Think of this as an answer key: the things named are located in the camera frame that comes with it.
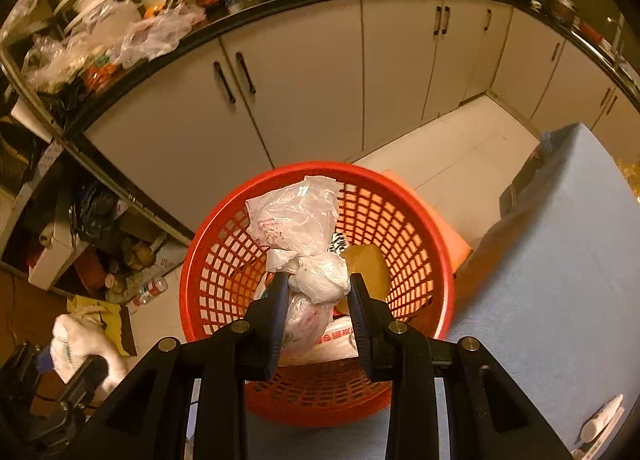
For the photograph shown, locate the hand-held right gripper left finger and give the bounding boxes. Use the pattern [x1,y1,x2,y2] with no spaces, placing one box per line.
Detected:
[67,272,291,460]

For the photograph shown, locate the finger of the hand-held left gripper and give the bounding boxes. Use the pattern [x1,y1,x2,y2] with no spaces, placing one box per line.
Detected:
[50,355,110,408]
[0,342,53,391]

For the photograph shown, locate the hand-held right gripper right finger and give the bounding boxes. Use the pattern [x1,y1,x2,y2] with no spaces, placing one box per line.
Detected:
[348,272,573,460]

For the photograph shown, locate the golden tin container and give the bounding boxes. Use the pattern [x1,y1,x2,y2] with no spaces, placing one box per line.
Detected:
[332,244,392,318]

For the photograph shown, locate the red plastic basket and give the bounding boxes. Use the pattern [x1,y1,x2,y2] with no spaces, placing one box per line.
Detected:
[179,161,457,428]

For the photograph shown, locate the clear knotted plastic bag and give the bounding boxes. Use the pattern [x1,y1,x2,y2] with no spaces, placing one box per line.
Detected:
[245,175,351,358]

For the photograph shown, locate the yellow bag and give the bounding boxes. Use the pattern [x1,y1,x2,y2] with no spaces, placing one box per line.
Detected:
[67,296,128,356]

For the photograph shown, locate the white cardboard box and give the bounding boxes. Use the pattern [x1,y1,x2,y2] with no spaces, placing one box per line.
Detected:
[27,235,96,291]

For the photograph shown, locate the plastic water bottle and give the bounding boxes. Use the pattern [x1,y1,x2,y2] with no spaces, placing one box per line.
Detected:
[132,277,170,306]

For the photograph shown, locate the orange flat board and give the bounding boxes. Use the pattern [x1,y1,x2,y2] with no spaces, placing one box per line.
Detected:
[382,169,474,273]

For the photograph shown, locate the cluttered open shelf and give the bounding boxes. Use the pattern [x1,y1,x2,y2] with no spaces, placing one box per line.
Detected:
[0,90,196,301]

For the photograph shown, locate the blue tablecloth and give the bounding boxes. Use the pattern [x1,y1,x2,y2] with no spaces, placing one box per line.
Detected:
[245,122,640,460]

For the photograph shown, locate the white lower kitchen cabinets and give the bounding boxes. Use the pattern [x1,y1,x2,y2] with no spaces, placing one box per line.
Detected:
[82,0,640,248]

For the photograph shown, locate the white tube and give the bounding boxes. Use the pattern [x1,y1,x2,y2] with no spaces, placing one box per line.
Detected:
[574,393,626,446]

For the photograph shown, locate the crinkled transparent plastic wrap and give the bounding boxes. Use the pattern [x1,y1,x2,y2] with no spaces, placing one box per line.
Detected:
[22,35,108,91]

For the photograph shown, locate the crumpled clear plastic bag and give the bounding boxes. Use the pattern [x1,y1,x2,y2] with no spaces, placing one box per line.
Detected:
[107,5,206,68]

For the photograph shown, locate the black kitchen countertop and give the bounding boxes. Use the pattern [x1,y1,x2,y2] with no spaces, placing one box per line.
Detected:
[0,0,640,141]

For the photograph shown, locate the stack of white bowls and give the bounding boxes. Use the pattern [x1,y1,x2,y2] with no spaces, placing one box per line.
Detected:
[52,0,126,36]

